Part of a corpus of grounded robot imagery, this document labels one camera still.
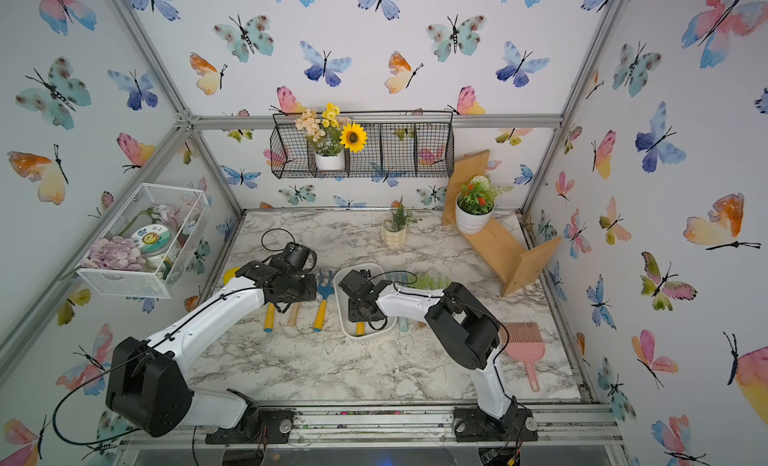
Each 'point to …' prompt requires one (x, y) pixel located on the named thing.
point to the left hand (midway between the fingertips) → (314, 287)
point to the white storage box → (377, 273)
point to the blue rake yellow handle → (360, 328)
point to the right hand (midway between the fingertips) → (358, 310)
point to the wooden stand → (497, 247)
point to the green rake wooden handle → (293, 314)
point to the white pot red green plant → (475, 204)
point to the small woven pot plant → (395, 227)
